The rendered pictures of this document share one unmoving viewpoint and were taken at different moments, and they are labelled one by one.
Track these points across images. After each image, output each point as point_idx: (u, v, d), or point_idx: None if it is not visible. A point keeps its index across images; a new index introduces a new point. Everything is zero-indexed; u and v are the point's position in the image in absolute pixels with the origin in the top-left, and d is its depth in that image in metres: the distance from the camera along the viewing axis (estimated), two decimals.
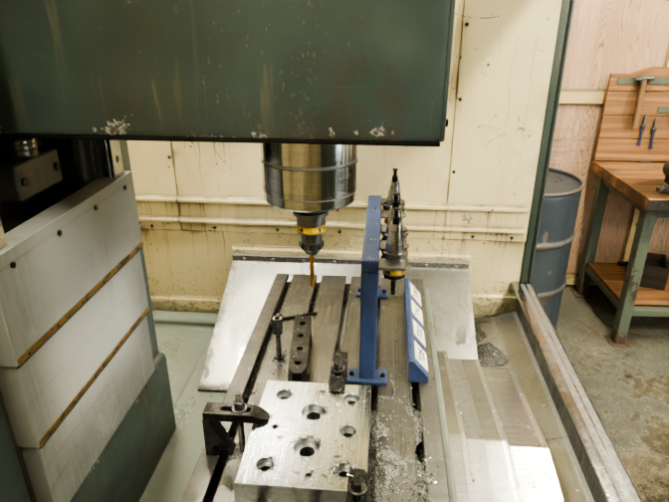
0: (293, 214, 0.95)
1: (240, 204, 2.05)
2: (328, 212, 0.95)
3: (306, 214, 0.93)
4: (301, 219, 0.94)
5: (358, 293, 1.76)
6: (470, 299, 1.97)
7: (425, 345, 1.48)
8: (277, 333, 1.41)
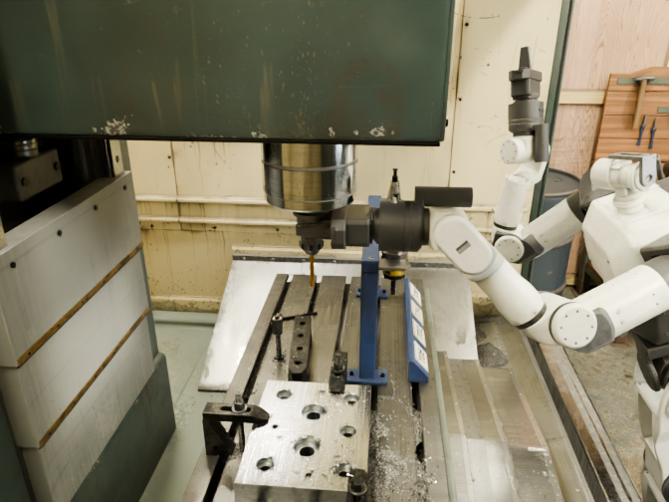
0: (293, 214, 0.95)
1: (240, 204, 2.05)
2: (328, 212, 0.95)
3: (306, 214, 0.93)
4: (301, 219, 0.94)
5: (358, 293, 1.76)
6: (470, 299, 1.97)
7: (425, 345, 1.48)
8: (277, 333, 1.41)
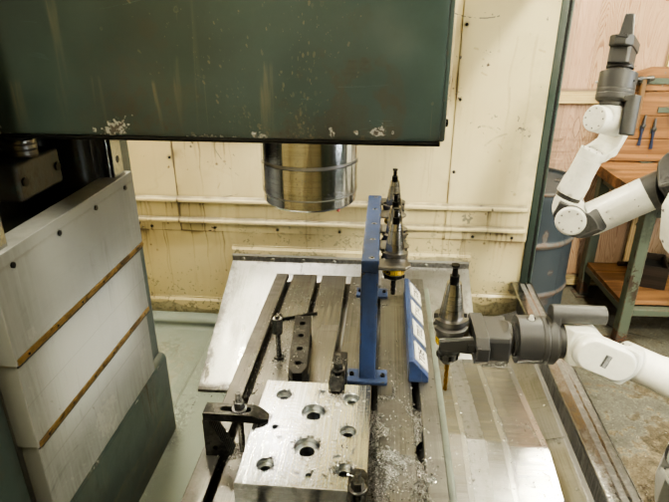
0: (435, 330, 1.01)
1: (240, 204, 2.05)
2: (468, 328, 1.01)
3: (449, 332, 1.00)
4: (443, 335, 1.01)
5: (358, 293, 1.76)
6: (470, 299, 1.97)
7: (425, 345, 1.48)
8: (277, 333, 1.41)
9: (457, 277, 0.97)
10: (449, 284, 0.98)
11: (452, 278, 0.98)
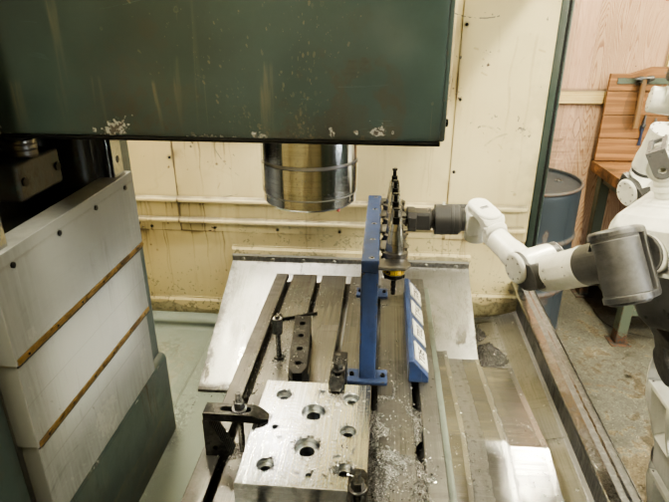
0: None
1: (240, 204, 2.05)
2: (404, 225, 1.49)
3: None
4: None
5: (358, 293, 1.76)
6: (470, 299, 1.97)
7: (425, 345, 1.48)
8: (277, 333, 1.41)
9: (396, 188, 1.45)
10: (391, 193, 1.46)
11: (393, 189, 1.45)
